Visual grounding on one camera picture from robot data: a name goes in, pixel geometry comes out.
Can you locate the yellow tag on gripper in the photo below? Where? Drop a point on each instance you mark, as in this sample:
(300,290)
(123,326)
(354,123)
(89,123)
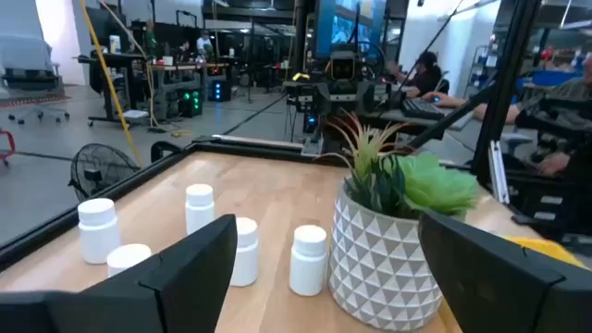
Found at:
(300,76)

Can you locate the silver frame bracket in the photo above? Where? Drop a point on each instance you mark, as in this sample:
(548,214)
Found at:
(498,176)

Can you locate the artificial plant in patterned pot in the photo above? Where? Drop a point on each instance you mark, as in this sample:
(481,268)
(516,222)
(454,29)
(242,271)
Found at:
(379,263)

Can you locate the blue display screen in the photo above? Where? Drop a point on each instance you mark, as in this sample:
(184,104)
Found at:
(342,28)

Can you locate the black desk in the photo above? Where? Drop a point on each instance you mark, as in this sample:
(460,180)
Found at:
(115,59)

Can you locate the black floor fan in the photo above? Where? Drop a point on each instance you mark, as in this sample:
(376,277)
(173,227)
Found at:
(99,168)

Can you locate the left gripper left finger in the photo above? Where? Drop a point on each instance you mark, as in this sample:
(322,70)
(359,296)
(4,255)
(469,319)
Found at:
(152,296)

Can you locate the grey office chair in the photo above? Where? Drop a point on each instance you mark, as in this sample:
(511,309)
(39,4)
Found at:
(28,55)

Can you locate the yellow plastic basket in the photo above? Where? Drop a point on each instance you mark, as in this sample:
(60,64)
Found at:
(546,247)

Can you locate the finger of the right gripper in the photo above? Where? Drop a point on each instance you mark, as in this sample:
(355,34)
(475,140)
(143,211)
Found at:
(303,98)
(380,96)

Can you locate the grey desk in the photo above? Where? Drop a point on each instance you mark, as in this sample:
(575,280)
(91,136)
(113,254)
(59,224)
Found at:
(402,119)

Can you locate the black keyboard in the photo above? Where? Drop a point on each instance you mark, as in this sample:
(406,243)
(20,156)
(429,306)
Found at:
(421,109)

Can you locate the white pill bottle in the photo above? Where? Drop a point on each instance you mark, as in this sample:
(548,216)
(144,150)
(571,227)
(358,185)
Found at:
(307,263)
(200,208)
(98,236)
(247,259)
(125,256)

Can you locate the computer tower blue lights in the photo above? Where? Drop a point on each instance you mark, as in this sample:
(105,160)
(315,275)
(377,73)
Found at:
(218,91)

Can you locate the person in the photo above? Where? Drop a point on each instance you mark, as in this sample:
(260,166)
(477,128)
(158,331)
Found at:
(427,78)
(569,90)
(203,44)

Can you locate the red metal frame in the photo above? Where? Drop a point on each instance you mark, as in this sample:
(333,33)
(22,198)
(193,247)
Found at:
(9,139)

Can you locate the computer tower green lights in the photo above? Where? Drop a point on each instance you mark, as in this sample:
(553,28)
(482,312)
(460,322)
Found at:
(192,102)

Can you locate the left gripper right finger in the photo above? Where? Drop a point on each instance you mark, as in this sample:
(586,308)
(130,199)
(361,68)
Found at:
(499,291)

